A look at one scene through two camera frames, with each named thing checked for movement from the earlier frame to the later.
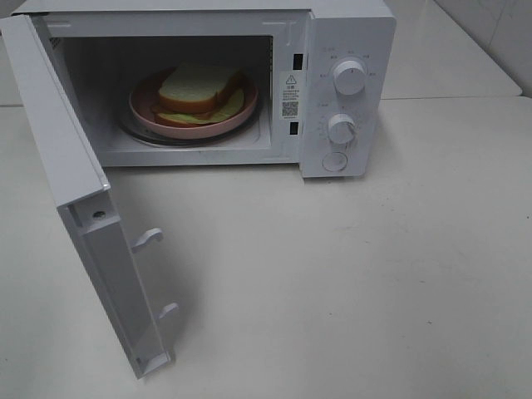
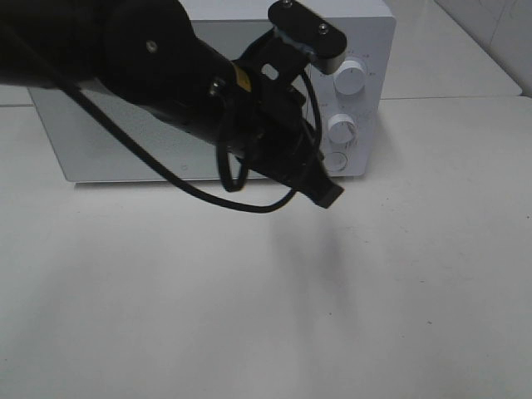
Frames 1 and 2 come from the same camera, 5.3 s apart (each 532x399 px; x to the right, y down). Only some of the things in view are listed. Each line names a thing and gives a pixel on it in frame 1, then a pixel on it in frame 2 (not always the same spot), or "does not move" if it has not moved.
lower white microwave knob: [342, 128] does not move
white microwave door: [82, 191] → [93, 154]
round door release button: [334, 161] does not move
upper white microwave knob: [349, 77] does not move
